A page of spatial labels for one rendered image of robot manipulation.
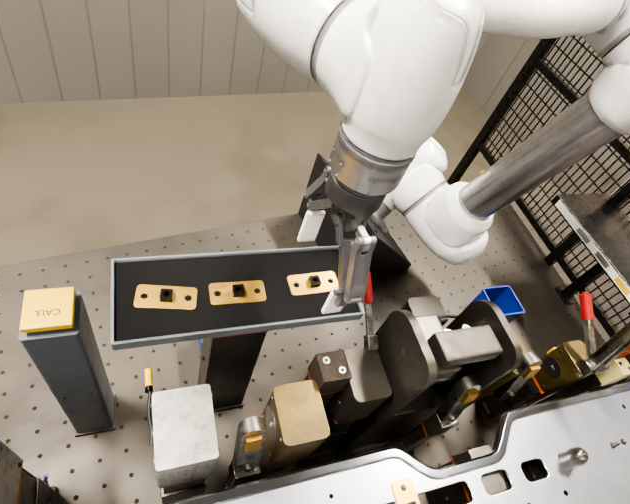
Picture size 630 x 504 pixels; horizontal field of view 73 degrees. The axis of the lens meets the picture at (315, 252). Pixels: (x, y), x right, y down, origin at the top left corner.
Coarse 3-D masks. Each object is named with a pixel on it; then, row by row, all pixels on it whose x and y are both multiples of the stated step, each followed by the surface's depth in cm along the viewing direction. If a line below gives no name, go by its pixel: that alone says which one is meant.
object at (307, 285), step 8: (320, 272) 71; (328, 272) 72; (288, 280) 69; (296, 280) 69; (304, 280) 69; (312, 280) 69; (320, 280) 70; (336, 280) 71; (296, 288) 68; (304, 288) 68; (312, 288) 69; (320, 288) 69; (328, 288) 70
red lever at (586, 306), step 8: (584, 296) 87; (584, 304) 87; (592, 304) 87; (584, 312) 87; (592, 312) 87; (584, 320) 87; (592, 320) 87; (584, 328) 87; (592, 328) 87; (584, 336) 88; (592, 336) 87; (592, 344) 87; (592, 352) 86
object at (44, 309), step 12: (60, 288) 59; (72, 288) 59; (24, 300) 56; (36, 300) 57; (48, 300) 57; (60, 300) 58; (72, 300) 58; (24, 312) 56; (36, 312) 56; (48, 312) 56; (60, 312) 57; (72, 312) 57; (24, 324) 55; (36, 324) 55; (48, 324) 55; (60, 324) 56; (72, 324) 56
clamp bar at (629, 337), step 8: (624, 328) 79; (616, 336) 80; (624, 336) 79; (608, 344) 82; (616, 344) 81; (624, 344) 80; (600, 352) 84; (608, 352) 82; (616, 352) 83; (592, 360) 85; (600, 360) 84; (608, 360) 85; (600, 368) 87
